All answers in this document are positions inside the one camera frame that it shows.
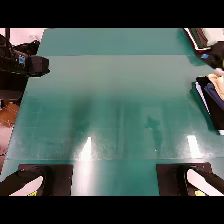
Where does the navy garment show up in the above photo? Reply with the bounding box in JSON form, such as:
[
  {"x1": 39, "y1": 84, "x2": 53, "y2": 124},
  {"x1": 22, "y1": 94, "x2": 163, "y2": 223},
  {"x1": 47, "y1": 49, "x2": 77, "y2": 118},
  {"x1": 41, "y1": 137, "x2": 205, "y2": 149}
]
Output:
[{"x1": 199, "y1": 81, "x2": 224, "y2": 113}]

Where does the cream garment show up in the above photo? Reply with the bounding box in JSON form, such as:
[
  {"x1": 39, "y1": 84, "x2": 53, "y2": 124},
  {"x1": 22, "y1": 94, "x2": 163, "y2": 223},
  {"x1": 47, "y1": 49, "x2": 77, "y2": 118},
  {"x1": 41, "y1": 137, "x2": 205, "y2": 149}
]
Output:
[{"x1": 207, "y1": 73, "x2": 224, "y2": 101}]

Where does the dark green garment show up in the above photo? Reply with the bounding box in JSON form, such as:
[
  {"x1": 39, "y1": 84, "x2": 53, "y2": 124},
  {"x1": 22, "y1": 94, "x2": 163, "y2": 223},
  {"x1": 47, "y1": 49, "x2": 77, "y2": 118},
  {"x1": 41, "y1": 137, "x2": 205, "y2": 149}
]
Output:
[{"x1": 188, "y1": 28, "x2": 210, "y2": 50}]

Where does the white garment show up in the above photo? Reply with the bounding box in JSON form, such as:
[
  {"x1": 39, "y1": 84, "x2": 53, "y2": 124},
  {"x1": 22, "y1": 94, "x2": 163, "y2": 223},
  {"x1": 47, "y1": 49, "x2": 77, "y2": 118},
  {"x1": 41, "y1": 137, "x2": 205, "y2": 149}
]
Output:
[{"x1": 202, "y1": 28, "x2": 224, "y2": 46}]

